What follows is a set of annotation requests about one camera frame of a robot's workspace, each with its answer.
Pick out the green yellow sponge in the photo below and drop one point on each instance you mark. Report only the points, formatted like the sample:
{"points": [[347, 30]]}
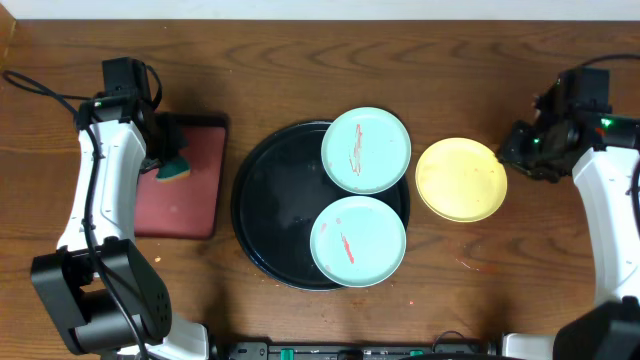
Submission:
{"points": [[174, 169]]}

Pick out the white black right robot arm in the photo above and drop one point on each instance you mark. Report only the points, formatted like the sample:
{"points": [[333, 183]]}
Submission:
{"points": [[601, 155]]}

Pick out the rectangular tray with red water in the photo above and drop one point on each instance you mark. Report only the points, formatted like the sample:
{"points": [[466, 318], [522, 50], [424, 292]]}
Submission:
{"points": [[186, 207]]}

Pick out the mint green plate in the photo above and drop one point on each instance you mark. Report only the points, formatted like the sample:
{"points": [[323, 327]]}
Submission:
{"points": [[358, 241], [366, 150]]}

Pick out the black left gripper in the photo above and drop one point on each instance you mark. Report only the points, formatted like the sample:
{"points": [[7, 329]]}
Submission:
{"points": [[167, 142]]}

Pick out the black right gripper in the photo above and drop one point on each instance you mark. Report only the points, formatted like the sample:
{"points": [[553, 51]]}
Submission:
{"points": [[509, 151]]}

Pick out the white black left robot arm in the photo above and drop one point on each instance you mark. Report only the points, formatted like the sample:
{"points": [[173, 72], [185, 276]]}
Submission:
{"points": [[100, 292]]}

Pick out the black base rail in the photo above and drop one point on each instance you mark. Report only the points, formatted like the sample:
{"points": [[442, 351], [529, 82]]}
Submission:
{"points": [[441, 349]]}

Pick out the round black tray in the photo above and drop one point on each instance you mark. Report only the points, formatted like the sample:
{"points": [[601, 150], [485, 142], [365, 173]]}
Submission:
{"points": [[278, 193]]}

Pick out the yellow plate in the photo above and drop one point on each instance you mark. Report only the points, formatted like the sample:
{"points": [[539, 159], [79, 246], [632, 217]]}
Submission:
{"points": [[461, 180]]}

